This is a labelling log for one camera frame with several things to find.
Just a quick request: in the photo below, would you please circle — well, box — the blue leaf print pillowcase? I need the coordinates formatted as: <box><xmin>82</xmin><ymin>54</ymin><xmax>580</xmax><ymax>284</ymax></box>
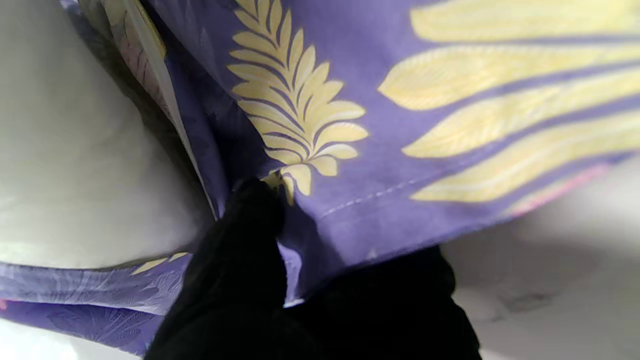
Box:
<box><xmin>0</xmin><ymin>0</ymin><xmax>640</xmax><ymax>356</ymax></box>

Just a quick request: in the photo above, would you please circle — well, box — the white pillow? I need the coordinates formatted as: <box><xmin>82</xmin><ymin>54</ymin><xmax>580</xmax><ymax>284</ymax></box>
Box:
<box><xmin>0</xmin><ymin>0</ymin><xmax>216</xmax><ymax>268</ymax></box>

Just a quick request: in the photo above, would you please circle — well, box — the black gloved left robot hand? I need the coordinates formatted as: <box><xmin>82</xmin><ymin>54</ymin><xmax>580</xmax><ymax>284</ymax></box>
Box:
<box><xmin>144</xmin><ymin>177</ymin><xmax>483</xmax><ymax>360</ymax></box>

